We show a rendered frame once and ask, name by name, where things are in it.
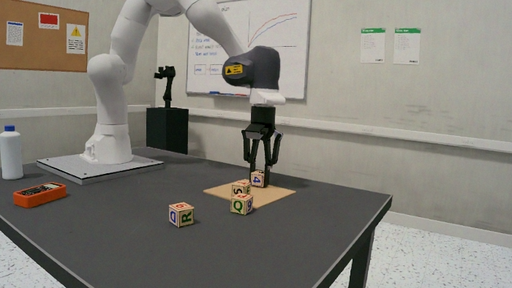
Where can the beige mat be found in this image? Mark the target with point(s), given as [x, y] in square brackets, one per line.
[261, 195]

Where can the white plastic bottle with blue cap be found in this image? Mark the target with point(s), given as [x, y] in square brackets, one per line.
[11, 158]

